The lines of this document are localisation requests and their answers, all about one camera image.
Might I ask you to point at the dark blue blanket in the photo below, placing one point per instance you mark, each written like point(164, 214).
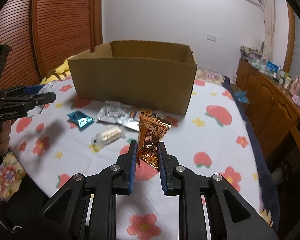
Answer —
point(255, 142)

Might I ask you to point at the white wafer snack packet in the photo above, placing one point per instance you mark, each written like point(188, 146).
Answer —
point(107, 136)

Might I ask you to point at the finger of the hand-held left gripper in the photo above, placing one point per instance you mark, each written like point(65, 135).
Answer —
point(32, 89)
point(40, 99)

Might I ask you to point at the person's left hand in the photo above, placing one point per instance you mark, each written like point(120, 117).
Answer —
point(2, 137)

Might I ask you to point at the silver orange snack packet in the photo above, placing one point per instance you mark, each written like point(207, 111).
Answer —
point(128, 120)

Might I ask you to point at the blue crumpled cloth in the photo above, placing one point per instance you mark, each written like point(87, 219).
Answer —
point(242, 97)

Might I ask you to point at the flower print sheet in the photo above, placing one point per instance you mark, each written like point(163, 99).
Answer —
point(7, 175)

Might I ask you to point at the pink face mask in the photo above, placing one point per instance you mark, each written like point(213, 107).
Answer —
point(298, 100)

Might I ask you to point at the pile of folded cloths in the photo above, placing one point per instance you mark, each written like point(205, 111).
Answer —
point(252, 55)

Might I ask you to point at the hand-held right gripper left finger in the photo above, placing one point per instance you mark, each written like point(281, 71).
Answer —
point(132, 170)

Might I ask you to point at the yellow plush toy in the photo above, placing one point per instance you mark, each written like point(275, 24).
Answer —
point(60, 71)

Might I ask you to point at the floral curtain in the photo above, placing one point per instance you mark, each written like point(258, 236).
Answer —
point(268, 30)

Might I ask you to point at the pink bottle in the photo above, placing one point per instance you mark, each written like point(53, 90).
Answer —
point(296, 87)

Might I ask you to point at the white wall switch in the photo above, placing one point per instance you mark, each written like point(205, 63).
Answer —
point(211, 37)

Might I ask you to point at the strawberry print bedsheet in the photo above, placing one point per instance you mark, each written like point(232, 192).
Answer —
point(190, 140)

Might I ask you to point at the floral quilt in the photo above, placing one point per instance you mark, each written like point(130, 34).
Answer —
point(210, 75)

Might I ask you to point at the person's dark jacket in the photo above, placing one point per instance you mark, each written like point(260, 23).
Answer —
point(15, 217)

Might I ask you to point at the copper foil snack packet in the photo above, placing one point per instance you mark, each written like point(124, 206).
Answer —
point(150, 135)

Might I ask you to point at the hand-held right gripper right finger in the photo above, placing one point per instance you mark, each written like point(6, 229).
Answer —
point(163, 172)

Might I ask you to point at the wooden louvred wardrobe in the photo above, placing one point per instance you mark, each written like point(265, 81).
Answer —
point(65, 17)

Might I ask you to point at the wooden sideboard cabinet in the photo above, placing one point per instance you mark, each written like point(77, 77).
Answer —
point(262, 100)

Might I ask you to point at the silver printed snack packet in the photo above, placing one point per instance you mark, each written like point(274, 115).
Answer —
point(112, 112)

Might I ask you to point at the blue box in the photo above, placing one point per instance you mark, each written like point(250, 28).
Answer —
point(274, 67)

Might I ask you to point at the cardboard box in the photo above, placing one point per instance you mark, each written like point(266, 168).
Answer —
point(130, 80)

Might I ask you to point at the teal foil snack packet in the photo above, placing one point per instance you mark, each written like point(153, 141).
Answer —
point(80, 120)

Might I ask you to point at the crinkled silver snack packet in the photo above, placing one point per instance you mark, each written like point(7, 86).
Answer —
point(46, 88)

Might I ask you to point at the row of small bottles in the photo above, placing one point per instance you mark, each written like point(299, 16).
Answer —
point(283, 81)

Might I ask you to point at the wooden window frame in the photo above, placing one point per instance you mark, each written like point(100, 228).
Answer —
point(288, 42)

